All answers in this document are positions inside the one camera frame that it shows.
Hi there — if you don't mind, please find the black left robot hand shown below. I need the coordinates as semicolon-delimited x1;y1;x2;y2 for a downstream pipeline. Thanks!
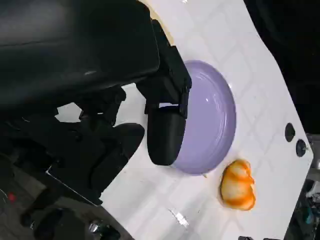
0;0;193;206

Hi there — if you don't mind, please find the lilac plate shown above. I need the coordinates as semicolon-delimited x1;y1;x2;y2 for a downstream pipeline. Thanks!
158;59;237;176

